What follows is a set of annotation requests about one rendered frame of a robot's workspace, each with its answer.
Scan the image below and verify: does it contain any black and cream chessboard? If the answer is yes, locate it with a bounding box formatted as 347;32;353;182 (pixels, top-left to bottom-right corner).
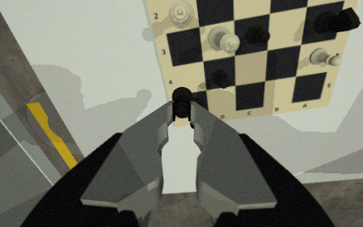
146;0;358;121

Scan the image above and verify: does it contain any white pawn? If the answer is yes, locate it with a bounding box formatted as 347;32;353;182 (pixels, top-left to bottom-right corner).
309;48;342;66

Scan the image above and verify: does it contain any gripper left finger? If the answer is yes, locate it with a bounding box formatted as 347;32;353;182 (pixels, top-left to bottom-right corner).
20;100;177;227

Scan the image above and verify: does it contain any white king chess piece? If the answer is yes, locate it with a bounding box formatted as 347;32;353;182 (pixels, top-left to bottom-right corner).
208;26;240;53

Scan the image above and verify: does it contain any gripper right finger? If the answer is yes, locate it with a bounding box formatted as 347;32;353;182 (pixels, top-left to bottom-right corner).
187;100;335;227

